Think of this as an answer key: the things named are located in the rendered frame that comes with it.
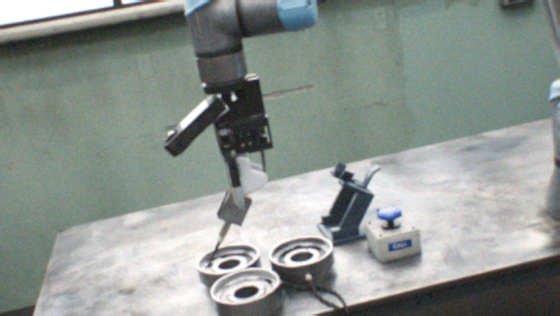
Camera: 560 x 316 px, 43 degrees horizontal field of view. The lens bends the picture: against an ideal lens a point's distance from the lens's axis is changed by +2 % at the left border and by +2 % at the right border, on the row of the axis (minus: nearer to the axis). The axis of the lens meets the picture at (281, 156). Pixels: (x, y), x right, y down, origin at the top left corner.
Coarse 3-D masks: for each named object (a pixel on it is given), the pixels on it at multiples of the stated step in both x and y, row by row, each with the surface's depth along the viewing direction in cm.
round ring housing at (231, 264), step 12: (216, 252) 121; (228, 252) 121; (240, 252) 121; (252, 252) 120; (204, 264) 118; (216, 264) 118; (228, 264) 119; (240, 264) 117; (252, 264) 113; (204, 276) 113; (216, 276) 112
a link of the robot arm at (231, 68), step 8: (224, 56) 104; (232, 56) 105; (240, 56) 106; (200, 64) 106; (208, 64) 105; (216, 64) 105; (224, 64) 105; (232, 64) 105; (240, 64) 106; (200, 72) 107; (208, 72) 106; (216, 72) 105; (224, 72) 105; (232, 72) 105; (240, 72) 106; (208, 80) 106; (216, 80) 106; (224, 80) 105; (232, 80) 106; (240, 80) 107
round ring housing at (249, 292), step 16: (240, 272) 111; (256, 272) 111; (272, 272) 109; (224, 288) 109; (240, 288) 109; (256, 288) 108; (272, 288) 107; (224, 304) 103; (240, 304) 102; (256, 304) 102; (272, 304) 104
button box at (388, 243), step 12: (372, 228) 117; (384, 228) 116; (396, 228) 115; (408, 228) 115; (372, 240) 117; (384, 240) 113; (396, 240) 114; (408, 240) 114; (384, 252) 114; (396, 252) 114; (408, 252) 115; (420, 252) 115
